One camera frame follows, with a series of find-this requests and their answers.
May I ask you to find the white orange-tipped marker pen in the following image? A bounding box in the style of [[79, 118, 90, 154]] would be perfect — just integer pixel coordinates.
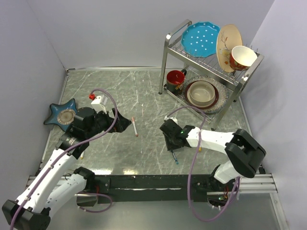
[[132, 121, 139, 137]]

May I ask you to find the blue star-shaped dish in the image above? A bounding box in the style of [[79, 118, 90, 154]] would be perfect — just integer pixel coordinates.
[[43, 98, 77, 132]]

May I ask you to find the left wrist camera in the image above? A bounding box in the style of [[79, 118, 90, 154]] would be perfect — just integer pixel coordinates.
[[89, 93, 107, 114]]

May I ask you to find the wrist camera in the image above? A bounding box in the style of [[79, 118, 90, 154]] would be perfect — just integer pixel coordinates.
[[89, 93, 107, 114], [164, 116, 178, 124]]

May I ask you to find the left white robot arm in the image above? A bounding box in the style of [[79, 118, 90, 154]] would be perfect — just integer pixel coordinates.
[[2, 107, 132, 230]]

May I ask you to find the beige bowl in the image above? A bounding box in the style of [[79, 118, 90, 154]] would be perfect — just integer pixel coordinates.
[[187, 80, 216, 106]]

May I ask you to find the dark red plate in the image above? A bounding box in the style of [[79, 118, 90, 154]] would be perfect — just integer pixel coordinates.
[[184, 80, 220, 110]]

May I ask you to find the blue marker pen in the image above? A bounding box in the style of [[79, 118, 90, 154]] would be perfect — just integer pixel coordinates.
[[171, 150, 179, 165]]

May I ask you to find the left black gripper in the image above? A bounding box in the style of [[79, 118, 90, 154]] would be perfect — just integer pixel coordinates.
[[86, 107, 131, 138]]

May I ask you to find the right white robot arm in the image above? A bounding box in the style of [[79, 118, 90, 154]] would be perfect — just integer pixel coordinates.
[[160, 119, 266, 191]]

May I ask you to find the steel dish rack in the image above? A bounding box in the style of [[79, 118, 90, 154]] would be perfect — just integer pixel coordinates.
[[158, 19, 264, 131]]

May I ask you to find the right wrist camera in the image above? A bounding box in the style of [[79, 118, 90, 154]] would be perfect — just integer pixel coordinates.
[[164, 116, 178, 124]]

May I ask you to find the red white bowl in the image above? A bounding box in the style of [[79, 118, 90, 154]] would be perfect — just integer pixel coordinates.
[[229, 46, 258, 71]]

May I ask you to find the blue polka-dot plate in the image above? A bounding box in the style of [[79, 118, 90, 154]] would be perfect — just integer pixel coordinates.
[[181, 22, 220, 58]]

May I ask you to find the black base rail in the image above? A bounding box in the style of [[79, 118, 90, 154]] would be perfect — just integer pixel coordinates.
[[84, 174, 235, 202]]

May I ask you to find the red black mug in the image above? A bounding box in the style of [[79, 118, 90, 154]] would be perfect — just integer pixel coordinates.
[[166, 69, 187, 95]]

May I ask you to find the cream floral plate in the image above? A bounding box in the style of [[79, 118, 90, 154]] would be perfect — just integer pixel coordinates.
[[216, 24, 243, 73]]

